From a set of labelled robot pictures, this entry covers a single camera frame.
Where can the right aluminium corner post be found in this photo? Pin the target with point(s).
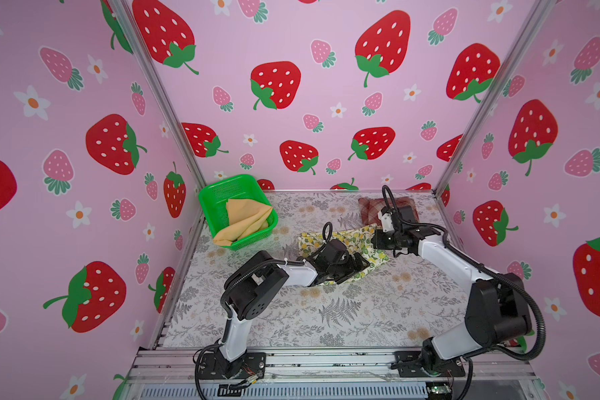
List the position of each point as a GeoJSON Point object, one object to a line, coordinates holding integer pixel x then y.
{"type": "Point", "coordinates": [533, 23]}

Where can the aluminium corner post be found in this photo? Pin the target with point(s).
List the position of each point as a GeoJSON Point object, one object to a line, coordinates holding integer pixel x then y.
{"type": "Point", "coordinates": [533, 23]}
{"type": "Point", "coordinates": [130, 30]}

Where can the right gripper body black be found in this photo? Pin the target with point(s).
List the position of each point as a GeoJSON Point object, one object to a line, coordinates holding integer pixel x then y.
{"type": "Point", "coordinates": [387, 239]}

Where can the yellow lemon print skirt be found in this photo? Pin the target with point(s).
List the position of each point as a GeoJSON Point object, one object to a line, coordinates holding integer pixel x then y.
{"type": "Point", "coordinates": [355, 240]}

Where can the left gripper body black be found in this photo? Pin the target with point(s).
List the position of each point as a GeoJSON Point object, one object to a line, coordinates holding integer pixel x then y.
{"type": "Point", "coordinates": [342, 268]}

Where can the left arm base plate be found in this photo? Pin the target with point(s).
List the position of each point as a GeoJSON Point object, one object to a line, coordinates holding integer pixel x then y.
{"type": "Point", "coordinates": [215, 367]}

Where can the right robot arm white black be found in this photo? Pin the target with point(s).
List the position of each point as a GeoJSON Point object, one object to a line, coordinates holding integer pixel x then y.
{"type": "Point", "coordinates": [500, 316]}

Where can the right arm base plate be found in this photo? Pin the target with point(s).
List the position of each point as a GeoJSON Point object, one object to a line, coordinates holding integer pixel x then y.
{"type": "Point", "coordinates": [413, 364]}

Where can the tan cloth in basket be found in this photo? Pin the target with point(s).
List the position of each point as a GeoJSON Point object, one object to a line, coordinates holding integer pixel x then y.
{"type": "Point", "coordinates": [245, 217]}

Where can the left aluminium corner post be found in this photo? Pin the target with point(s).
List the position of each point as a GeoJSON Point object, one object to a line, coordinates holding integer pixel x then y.
{"type": "Point", "coordinates": [130, 30]}

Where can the red plaid skirt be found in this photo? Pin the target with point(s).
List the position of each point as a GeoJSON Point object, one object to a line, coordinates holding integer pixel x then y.
{"type": "Point", "coordinates": [369, 209]}

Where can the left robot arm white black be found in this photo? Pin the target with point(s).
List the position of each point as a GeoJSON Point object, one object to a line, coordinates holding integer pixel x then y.
{"type": "Point", "coordinates": [251, 289]}

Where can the aluminium mounting rail frame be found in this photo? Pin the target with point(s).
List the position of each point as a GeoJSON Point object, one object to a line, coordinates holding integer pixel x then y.
{"type": "Point", "coordinates": [324, 373]}

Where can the green circuit board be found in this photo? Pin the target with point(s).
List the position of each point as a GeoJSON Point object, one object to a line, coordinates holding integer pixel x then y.
{"type": "Point", "coordinates": [439, 391]}

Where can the green plastic basket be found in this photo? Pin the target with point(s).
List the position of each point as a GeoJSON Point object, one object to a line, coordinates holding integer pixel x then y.
{"type": "Point", "coordinates": [214, 199]}

